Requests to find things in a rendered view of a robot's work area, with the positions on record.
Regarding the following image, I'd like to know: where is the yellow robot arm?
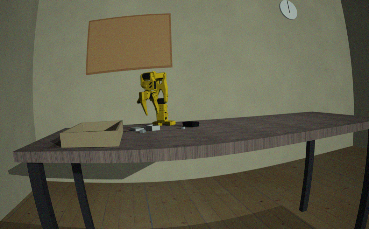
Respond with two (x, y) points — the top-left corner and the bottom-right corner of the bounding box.
(140, 71), (176, 126)

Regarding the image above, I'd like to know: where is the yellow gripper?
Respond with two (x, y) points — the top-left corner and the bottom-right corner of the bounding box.
(137, 90), (159, 115)

